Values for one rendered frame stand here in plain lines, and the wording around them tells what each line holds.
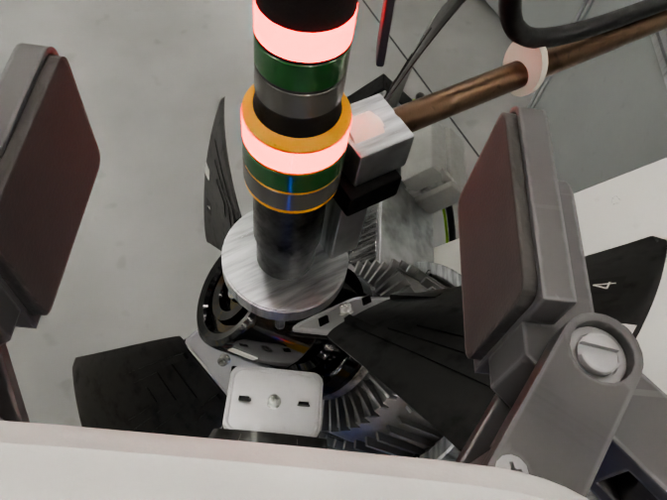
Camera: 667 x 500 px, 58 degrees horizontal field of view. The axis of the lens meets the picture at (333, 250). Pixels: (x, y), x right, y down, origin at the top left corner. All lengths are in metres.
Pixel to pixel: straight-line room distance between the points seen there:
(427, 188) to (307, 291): 0.51
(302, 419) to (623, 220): 0.39
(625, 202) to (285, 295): 0.47
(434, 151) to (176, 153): 1.59
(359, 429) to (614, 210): 0.36
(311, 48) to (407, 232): 0.60
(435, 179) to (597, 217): 0.21
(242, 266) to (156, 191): 1.87
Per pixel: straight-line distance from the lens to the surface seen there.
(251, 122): 0.23
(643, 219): 0.70
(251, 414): 0.59
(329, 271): 0.33
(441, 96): 0.30
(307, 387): 0.60
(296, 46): 0.20
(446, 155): 0.83
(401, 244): 0.76
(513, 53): 0.34
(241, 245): 0.34
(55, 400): 1.92
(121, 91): 2.52
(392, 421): 0.65
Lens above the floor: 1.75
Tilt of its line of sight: 59 degrees down
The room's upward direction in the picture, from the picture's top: 12 degrees clockwise
